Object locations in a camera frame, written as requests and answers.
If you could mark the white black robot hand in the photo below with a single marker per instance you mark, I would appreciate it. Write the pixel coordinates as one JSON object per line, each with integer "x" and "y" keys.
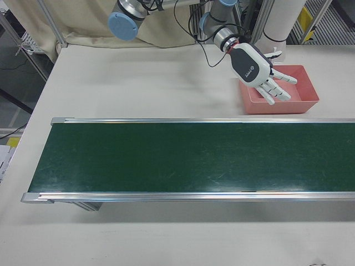
{"x": 248, "y": 65}

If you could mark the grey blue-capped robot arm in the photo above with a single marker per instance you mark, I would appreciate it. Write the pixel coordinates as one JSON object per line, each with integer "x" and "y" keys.
{"x": 123, "y": 25}

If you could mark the pink plastic box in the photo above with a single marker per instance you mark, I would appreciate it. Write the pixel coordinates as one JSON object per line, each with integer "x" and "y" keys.
{"x": 277, "y": 108}

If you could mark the white cylindrical column with base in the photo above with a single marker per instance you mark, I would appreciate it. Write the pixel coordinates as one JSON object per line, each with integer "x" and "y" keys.
{"x": 280, "y": 22}

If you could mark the yellow plastic tag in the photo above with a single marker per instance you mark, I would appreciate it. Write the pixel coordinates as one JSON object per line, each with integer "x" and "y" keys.
{"x": 305, "y": 16}

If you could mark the beige fabric curtain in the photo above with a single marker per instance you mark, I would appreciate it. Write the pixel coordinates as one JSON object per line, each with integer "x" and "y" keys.
{"x": 88, "y": 25}

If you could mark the thin grey metal pole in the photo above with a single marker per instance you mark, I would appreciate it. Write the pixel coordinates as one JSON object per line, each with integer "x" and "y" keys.
{"x": 55, "y": 25}

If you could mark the yellow floor marker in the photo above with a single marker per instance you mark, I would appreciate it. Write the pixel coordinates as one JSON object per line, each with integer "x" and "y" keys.
{"x": 13, "y": 142}

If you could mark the aluminium profile frame post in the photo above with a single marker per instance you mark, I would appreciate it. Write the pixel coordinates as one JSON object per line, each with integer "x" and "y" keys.
{"x": 195, "y": 19}
{"x": 256, "y": 16}

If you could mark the green conveyor belt aluminium frame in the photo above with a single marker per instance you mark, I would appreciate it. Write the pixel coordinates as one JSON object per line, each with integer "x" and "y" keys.
{"x": 194, "y": 158}

